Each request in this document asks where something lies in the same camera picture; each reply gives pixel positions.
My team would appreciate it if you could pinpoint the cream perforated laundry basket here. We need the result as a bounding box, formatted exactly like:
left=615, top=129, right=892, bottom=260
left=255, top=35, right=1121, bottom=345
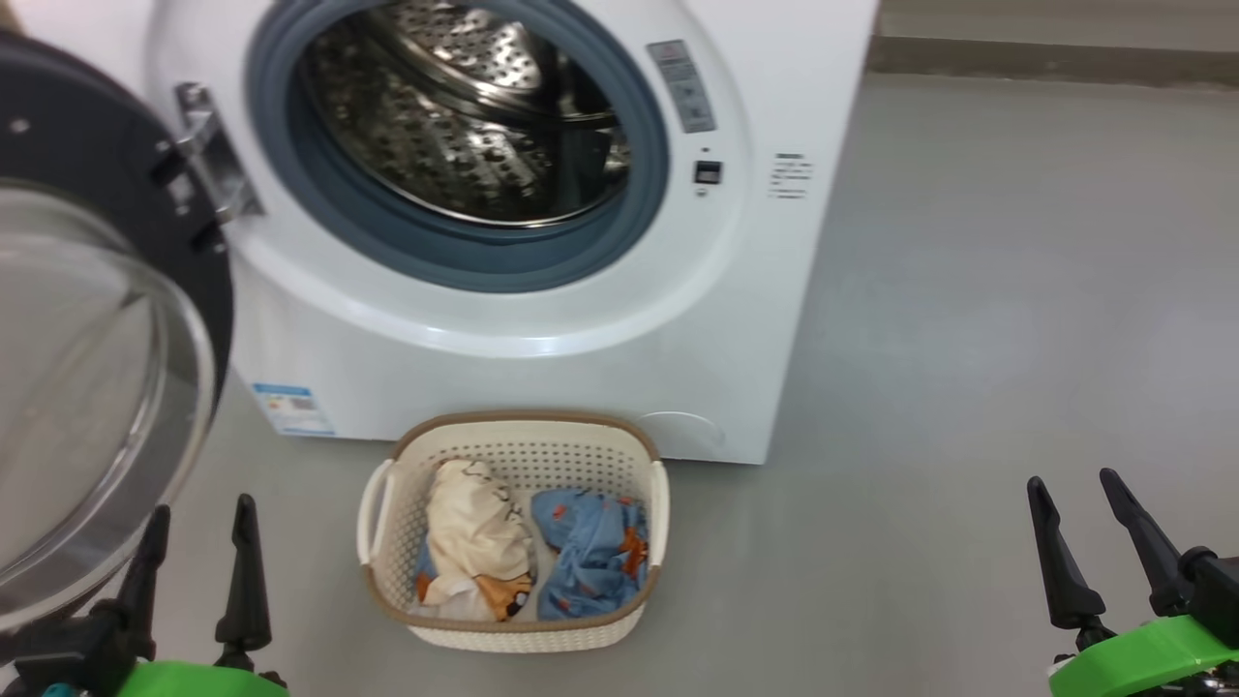
left=356, top=411, right=671, bottom=654

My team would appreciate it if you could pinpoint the round white filter cover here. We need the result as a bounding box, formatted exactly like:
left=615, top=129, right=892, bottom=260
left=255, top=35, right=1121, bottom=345
left=634, top=411, right=725, bottom=458

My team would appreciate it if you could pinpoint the white front-load washing machine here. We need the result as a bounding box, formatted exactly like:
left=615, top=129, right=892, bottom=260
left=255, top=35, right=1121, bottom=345
left=10, top=0, right=882, bottom=466

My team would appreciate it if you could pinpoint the small printed text sticker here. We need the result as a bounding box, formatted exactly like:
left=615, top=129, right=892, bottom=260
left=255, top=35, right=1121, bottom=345
left=770, top=152, right=812, bottom=199

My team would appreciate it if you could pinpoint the metal washer door hinge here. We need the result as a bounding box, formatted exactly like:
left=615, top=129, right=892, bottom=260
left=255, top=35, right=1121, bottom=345
left=150, top=82, right=264, bottom=253

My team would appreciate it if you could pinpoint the blue energy label sticker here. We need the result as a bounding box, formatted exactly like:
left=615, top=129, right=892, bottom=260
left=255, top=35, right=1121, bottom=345
left=252, top=383, right=336, bottom=437

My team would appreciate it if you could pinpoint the round black glass washer door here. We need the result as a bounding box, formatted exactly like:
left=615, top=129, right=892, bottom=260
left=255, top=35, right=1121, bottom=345
left=0, top=29, right=235, bottom=630

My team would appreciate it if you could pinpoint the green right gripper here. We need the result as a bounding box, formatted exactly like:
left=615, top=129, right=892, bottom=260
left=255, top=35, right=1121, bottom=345
left=1028, top=469, right=1239, bottom=697

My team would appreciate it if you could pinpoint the blue printed garment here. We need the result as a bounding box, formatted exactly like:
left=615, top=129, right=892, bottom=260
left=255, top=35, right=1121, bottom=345
left=530, top=489, right=650, bottom=622

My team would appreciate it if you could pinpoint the grey warning label sticker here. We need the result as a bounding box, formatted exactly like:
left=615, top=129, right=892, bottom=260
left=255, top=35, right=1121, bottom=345
left=647, top=39, right=717, bottom=135

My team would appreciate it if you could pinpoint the perforated steel washer drum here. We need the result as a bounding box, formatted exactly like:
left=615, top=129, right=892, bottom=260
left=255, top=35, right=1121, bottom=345
left=295, top=0, right=632, bottom=228

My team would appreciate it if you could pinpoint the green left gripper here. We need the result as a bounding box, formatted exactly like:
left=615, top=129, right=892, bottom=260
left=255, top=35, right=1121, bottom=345
left=114, top=494, right=289, bottom=697

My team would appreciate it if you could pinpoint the cream printed garment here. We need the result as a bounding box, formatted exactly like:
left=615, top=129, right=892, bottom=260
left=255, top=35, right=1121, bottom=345
left=414, top=458, right=538, bottom=622

